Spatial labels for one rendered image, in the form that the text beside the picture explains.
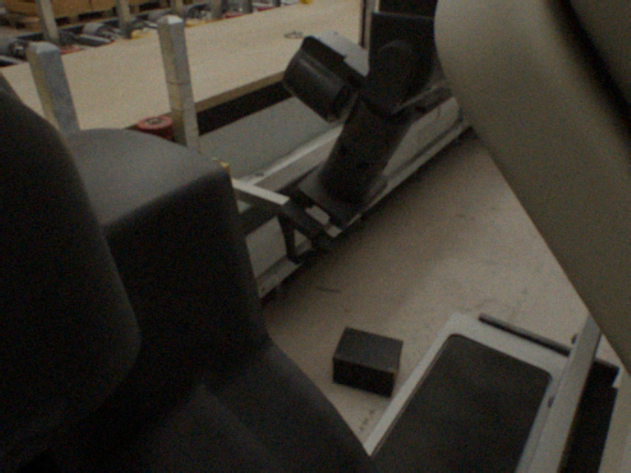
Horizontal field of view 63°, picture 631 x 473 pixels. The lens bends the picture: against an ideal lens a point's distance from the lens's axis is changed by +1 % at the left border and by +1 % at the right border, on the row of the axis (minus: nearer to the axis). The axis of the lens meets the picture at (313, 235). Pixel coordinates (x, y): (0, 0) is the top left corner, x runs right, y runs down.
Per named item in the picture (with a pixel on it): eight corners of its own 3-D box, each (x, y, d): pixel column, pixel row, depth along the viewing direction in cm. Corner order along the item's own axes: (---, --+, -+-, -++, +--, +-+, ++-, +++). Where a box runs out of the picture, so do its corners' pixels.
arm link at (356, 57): (420, 59, 38) (462, 39, 44) (306, -23, 41) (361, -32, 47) (354, 174, 47) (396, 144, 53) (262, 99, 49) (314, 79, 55)
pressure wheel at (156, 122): (143, 174, 118) (132, 127, 112) (147, 160, 125) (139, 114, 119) (177, 172, 119) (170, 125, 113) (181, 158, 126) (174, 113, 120)
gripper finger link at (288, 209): (257, 253, 57) (282, 198, 50) (291, 221, 62) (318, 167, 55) (305, 291, 56) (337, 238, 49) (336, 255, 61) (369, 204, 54)
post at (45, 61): (123, 292, 102) (57, 42, 76) (109, 301, 100) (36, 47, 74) (113, 285, 104) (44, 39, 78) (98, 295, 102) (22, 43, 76)
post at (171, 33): (211, 235, 120) (182, 16, 93) (201, 242, 117) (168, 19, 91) (201, 231, 121) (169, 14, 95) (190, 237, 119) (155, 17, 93)
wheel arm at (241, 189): (307, 220, 104) (307, 201, 102) (298, 226, 102) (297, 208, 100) (163, 167, 125) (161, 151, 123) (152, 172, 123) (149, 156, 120)
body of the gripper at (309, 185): (290, 198, 52) (315, 144, 47) (336, 157, 59) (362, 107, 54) (340, 236, 51) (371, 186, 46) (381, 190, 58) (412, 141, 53)
